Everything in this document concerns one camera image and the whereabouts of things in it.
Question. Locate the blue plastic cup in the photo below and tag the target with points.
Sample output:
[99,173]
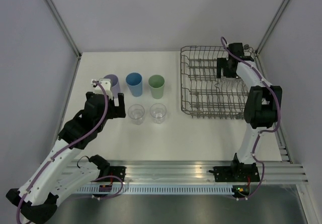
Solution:
[134,82]

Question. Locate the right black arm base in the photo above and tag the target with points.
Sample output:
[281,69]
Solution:
[230,174]

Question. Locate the grey wire dish rack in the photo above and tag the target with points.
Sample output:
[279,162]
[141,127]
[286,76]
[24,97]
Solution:
[203,95]

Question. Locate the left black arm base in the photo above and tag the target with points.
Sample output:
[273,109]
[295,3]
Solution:
[118,171]

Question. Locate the aluminium frame post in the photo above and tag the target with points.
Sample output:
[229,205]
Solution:
[276,18]
[61,24]

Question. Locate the left aluminium frame post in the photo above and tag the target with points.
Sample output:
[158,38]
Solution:
[61,24]

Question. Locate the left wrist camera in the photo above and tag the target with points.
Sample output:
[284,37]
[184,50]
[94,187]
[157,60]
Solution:
[104,85]

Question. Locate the aluminium mounting rail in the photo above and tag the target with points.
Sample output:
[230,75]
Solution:
[197,172]

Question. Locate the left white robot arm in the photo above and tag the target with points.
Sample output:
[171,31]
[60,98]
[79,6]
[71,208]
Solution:
[38,199]

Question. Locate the purple plastic cup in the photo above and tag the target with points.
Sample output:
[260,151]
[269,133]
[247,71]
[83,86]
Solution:
[115,88]

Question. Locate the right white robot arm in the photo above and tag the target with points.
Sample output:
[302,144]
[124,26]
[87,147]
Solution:
[262,110]

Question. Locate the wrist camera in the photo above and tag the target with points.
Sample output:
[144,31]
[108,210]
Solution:
[104,85]
[248,50]

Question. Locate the clear glass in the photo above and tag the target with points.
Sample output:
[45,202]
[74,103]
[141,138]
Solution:
[158,113]
[229,80]
[136,114]

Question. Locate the white slotted cable duct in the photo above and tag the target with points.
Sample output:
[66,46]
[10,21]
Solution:
[157,189]

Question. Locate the right aluminium frame post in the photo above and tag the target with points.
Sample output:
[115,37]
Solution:
[276,18]

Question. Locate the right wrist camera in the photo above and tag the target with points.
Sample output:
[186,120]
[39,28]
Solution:
[248,50]

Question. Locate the green plastic cup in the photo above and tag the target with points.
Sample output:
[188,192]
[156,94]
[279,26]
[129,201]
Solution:
[156,84]

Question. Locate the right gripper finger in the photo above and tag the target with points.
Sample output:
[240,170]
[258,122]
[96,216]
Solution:
[221,64]
[228,73]

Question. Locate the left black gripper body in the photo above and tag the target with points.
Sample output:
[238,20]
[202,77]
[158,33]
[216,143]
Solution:
[114,112]

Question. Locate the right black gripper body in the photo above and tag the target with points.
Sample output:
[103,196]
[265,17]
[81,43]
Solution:
[227,60]

